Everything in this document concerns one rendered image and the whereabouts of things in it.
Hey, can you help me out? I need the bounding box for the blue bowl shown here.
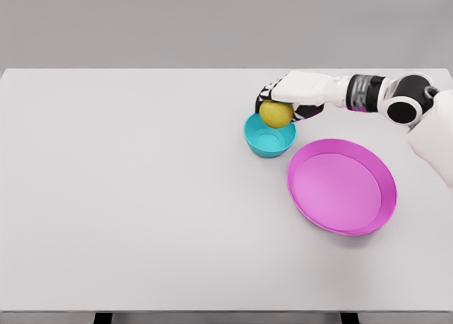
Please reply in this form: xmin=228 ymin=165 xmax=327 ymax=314
xmin=243 ymin=112 xmax=297 ymax=159

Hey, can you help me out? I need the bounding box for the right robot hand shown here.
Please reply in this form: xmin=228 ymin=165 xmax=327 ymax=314
xmin=254 ymin=70 xmax=333 ymax=122

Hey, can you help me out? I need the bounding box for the pink plate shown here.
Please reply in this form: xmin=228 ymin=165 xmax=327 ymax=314
xmin=286 ymin=138 xmax=398 ymax=236

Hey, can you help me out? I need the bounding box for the yellow-green apple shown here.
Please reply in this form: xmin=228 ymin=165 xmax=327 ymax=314
xmin=259 ymin=100 xmax=294 ymax=129

